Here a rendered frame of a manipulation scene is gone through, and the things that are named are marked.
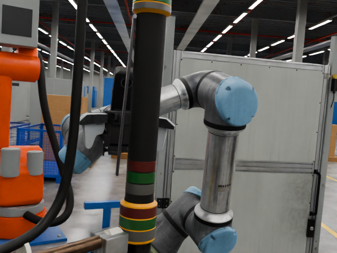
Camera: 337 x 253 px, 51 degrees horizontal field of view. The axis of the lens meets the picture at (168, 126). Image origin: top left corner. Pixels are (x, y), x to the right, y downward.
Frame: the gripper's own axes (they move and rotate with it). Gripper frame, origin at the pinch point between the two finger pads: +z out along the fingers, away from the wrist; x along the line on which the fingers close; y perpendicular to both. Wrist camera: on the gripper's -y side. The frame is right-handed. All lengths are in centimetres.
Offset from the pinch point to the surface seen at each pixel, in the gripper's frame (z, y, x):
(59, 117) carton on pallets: -784, 56, 87
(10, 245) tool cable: 24.4, 9.4, 11.5
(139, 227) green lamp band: 17.8, 10.5, -0.4
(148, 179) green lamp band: 17.2, 5.2, -1.1
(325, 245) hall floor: -330, 166, -286
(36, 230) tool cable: 23.1, 8.6, 9.7
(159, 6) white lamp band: 17.7, -13.5, -1.0
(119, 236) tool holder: 18.9, 11.0, 1.9
